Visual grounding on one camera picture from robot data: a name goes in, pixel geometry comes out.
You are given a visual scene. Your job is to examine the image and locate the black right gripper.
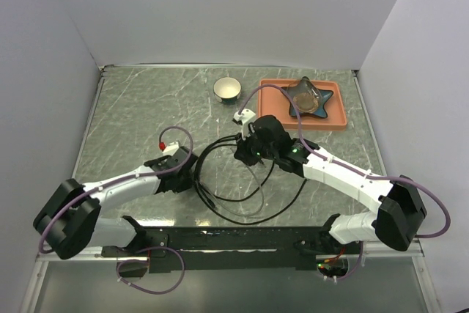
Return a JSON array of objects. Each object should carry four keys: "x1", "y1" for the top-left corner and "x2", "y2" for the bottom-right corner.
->
[{"x1": 235, "y1": 126, "x2": 278, "y2": 166}]

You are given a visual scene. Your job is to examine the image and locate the grey ethernet cable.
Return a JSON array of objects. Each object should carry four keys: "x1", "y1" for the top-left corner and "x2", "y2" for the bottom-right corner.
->
[{"x1": 212, "y1": 161, "x2": 265, "y2": 218}]

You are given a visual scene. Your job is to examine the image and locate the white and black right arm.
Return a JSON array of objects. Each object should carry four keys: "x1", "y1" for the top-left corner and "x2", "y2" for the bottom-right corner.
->
[{"x1": 233, "y1": 109, "x2": 426, "y2": 254}]

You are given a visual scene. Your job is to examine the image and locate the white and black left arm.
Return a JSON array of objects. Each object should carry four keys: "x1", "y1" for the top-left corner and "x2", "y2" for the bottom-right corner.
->
[{"x1": 33, "y1": 142, "x2": 198, "y2": 259}]

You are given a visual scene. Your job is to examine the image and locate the salmon pink tray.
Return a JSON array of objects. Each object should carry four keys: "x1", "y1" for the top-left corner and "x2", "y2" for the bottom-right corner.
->
[{"x1": 257, "y1": 81, "x2": 347, "y2": 131}]

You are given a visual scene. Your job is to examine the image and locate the dark blue star dish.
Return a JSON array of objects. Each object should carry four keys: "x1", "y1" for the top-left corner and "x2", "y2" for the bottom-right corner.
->
[{"x1": 281, "y1": 76, "x2": 333, "y2": 119}]

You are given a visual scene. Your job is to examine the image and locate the clear glass bowl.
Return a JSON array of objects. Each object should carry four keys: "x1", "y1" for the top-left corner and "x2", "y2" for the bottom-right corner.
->
[{"x1": 287, "y1": 76, "x2": 323, "y2": 114}]

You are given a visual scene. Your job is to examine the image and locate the small white teal bowl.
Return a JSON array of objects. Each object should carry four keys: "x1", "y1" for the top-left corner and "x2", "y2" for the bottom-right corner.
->
[{"x1": 213, "y1": 77, "x2": 242, "y2": 104}]

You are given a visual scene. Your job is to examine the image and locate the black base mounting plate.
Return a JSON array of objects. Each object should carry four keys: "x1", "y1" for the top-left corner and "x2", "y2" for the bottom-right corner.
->
[{"x1": 101, "y1": 225, "x2": 361, "y2": 273}]

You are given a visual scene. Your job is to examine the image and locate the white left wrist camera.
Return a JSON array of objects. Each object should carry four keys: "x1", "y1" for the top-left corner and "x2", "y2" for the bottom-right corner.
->
[{"x1": 158, "y1": 141, "x2": 180, "y2": 156}]

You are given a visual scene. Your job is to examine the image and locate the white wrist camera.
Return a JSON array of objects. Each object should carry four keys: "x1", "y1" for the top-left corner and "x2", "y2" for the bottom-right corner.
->
[
  {"x1": 158, "y1": 141, "x2": 180, "y2": 156},
  {"x1": 232, "y1": 108, "x2": 256, "y2": 140}
]

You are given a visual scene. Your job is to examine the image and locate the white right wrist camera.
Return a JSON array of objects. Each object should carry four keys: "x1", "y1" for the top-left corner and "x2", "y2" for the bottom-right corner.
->
[{"x1": 232, "y1": 108, "x2": 256, "y2": 140}]

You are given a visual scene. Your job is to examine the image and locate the black ethernet cable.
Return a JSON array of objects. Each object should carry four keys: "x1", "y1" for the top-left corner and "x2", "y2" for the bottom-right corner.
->
[{"x1": 193, "y1": 133, "x2": 309, "y2": 225}]

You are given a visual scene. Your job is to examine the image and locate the aluminium frame rail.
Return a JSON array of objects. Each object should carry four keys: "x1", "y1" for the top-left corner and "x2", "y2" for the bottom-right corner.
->
[{"x1": 36, "y1": 229, "x2": 424, "y2": 262}]

